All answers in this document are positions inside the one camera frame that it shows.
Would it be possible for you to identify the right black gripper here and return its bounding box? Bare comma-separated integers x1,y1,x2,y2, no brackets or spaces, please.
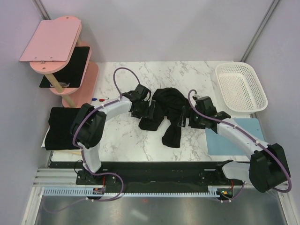
177,105,205,129

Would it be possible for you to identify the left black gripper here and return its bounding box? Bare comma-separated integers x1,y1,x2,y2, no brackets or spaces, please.
131,99,155,120

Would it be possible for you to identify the black graphic t shirt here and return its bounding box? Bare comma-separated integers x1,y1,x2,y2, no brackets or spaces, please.
139,87,188,148

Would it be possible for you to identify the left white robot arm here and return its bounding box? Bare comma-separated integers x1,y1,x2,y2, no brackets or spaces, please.
70,84,155,184

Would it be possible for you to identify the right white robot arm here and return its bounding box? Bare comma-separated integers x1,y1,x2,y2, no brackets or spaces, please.
178,96,292,193

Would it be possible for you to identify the folded black t shirt stack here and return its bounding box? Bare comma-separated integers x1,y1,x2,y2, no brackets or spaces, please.
45,107,79,150

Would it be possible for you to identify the light blue mat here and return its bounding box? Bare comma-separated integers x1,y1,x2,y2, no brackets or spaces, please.
205,118,268,158

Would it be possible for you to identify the pink three tier shelf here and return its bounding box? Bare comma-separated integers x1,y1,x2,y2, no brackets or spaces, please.
20,16,98,108

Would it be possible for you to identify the white plastic basket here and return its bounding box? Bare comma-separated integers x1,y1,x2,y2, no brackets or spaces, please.
215,62,268,114

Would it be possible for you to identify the black clipboard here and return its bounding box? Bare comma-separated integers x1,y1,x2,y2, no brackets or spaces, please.
53,46,90,88

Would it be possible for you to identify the pink clipboard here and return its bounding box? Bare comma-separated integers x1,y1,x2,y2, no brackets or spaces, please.
20,18,81,61

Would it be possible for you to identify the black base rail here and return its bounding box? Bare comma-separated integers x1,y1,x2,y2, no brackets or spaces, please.
76,162,242,186

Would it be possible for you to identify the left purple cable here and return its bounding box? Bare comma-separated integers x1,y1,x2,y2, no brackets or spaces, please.
42,67,141,213

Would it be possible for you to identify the white slotted cable duct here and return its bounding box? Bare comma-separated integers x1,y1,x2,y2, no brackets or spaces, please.
43,187,221,198

